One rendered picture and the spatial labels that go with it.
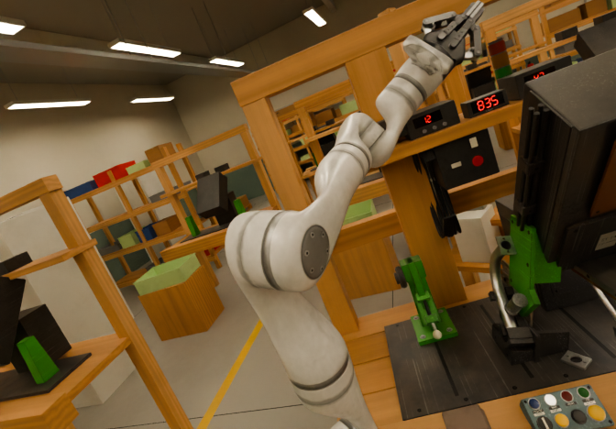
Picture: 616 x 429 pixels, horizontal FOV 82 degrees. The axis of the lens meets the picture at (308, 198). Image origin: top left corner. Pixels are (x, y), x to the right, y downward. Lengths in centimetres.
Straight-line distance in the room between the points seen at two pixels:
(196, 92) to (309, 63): 1148
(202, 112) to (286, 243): 1230
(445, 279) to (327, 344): 100
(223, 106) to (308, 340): 1188
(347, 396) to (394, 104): 46
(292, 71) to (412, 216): 66
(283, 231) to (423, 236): 103
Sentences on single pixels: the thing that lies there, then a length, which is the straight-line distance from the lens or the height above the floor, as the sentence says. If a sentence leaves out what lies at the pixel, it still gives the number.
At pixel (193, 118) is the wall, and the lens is 1281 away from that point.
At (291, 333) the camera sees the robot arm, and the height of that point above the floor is 148.
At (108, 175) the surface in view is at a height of 213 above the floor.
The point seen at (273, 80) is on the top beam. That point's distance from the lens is 127.
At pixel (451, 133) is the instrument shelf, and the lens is 118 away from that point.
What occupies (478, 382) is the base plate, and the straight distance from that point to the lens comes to 118.
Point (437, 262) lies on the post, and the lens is 141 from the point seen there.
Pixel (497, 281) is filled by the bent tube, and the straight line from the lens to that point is 122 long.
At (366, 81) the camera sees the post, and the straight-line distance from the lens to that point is 125.
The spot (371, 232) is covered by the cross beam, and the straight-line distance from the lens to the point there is 142.
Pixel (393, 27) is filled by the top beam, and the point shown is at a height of 189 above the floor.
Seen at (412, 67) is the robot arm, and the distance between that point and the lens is 68.
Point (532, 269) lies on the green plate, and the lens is 108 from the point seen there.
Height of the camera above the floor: 172
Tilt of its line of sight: 11 degrees down
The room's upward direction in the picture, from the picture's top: 22 degrees counter-clockwise
